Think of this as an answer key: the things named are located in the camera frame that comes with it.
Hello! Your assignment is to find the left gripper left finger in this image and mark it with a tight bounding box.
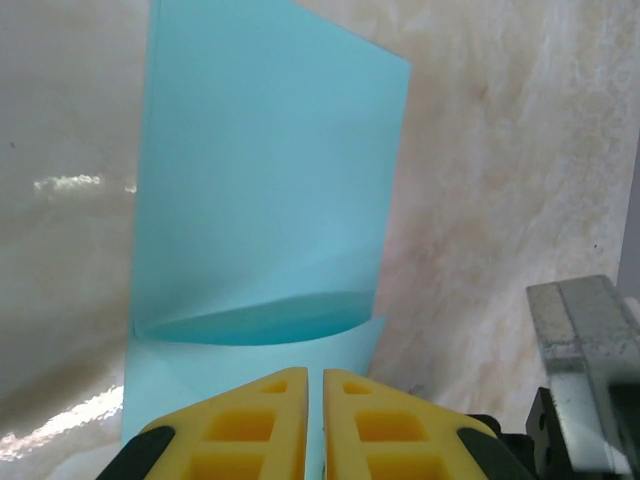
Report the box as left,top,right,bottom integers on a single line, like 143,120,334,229
102,367,309,480

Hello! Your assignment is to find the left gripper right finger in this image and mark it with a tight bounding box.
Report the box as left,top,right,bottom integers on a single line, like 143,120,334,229
322,368,539,480

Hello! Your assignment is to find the turquoise cloth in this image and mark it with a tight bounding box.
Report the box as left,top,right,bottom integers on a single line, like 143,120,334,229
119,0,412,480

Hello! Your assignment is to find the ribbed aluminium corner block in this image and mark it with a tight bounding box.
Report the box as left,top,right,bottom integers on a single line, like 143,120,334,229
526,274,640,474

